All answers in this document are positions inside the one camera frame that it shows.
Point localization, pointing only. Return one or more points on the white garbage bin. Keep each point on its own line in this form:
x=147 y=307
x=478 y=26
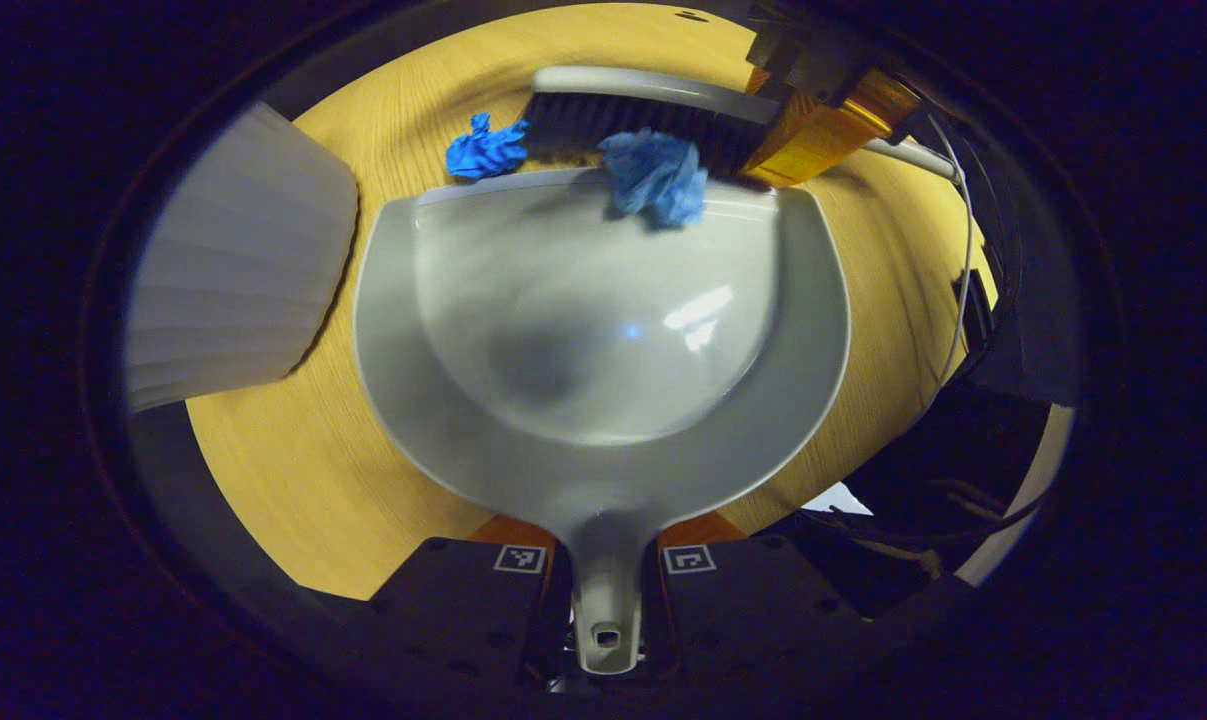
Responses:
x=243 y=260

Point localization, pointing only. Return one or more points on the black desk edge clamp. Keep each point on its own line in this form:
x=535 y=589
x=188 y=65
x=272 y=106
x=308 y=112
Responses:
x=973 y=310

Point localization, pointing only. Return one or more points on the dark blue paper scrap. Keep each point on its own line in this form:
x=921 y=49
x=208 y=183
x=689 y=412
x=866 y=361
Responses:
x=483 y=152

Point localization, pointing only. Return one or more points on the small grey broom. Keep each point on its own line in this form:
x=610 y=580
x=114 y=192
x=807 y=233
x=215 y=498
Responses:
x=643 y=105

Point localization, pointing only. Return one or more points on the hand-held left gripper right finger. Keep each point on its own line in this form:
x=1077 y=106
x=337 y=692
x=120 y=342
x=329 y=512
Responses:
x=753 y=610

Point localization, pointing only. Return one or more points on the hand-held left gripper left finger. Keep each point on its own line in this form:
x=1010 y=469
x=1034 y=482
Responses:
x=463 y=610

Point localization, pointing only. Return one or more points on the light blue paper scrap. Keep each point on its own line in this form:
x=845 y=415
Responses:
x=658 y=178

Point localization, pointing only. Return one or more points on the grey plastic dustpan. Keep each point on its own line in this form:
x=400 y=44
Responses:
x=603 y=340

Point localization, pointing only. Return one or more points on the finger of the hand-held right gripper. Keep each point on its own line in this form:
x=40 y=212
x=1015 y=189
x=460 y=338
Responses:
x=823 y=140
x=803 y=60

